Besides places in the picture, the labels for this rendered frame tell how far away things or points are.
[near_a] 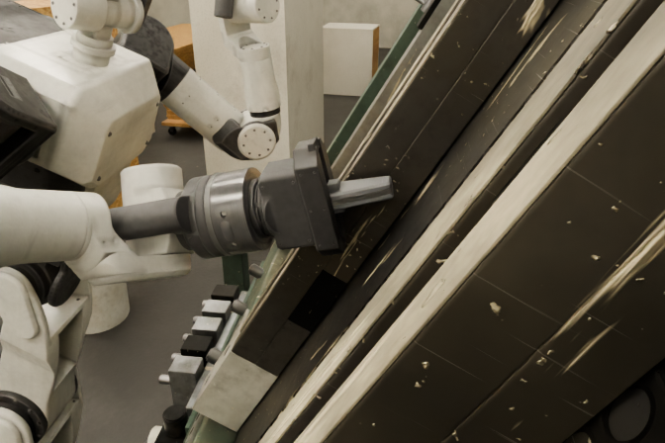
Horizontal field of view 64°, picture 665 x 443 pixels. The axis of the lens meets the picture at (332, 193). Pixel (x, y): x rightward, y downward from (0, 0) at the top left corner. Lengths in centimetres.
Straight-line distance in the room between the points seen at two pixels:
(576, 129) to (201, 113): 98
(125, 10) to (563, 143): 77
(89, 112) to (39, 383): 63
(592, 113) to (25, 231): 43
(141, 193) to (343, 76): 552
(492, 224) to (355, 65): 583
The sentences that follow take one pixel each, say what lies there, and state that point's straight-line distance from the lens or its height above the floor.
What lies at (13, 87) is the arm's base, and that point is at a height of 134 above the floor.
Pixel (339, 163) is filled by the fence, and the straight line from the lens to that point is 111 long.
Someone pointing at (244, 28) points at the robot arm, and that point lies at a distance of 116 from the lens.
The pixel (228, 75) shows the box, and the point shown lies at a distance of 348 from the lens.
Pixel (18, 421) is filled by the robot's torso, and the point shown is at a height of 65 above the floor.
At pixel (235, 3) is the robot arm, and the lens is 109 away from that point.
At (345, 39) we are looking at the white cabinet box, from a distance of 597.
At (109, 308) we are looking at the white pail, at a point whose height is 11.
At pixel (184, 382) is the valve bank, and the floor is 74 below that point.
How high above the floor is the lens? 149
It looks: 25 degrees down
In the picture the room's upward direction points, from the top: straight up
